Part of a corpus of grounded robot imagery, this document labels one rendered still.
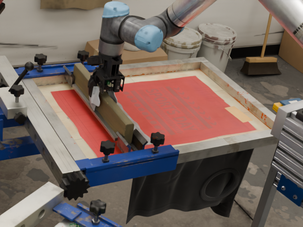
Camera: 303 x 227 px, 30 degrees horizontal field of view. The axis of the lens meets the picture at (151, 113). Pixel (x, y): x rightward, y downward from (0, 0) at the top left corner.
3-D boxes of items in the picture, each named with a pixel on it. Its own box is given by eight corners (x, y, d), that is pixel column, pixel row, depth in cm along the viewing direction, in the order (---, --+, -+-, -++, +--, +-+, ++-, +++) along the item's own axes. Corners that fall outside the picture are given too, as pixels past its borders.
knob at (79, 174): (80, 184, 149) (83, 162, 145) (89, 197, 145) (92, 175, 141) (54, 189, 145) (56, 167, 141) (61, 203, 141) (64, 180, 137)
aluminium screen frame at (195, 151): (201, 65, 233) (203, 56, 231) (293, 140, 191) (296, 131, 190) (17, 83, 195) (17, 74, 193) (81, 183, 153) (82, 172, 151)
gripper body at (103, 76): (101, 96, 170) (105, 60, 164) (89, 82, 176) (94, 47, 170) (123, 93, 173) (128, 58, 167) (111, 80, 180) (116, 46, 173)
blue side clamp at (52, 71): (94, 77, 211) (97, 60, 208) (100, 83, 208) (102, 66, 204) (17, 85, 197) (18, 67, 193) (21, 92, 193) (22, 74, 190)
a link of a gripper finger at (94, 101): (91, 117, 175) (99, 92, 171) (84, 107, 179) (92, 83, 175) (100, 117, 176) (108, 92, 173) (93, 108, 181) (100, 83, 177)
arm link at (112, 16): (120, 12, 156) (98, 2, 160) (115, 47, 162) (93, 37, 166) (137, 7, 162) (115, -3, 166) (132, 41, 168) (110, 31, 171)
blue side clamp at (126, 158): (167, 160, 171) (171, 141, 168) (175, 170, 168) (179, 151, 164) (76, 178, 157) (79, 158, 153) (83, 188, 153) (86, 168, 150)
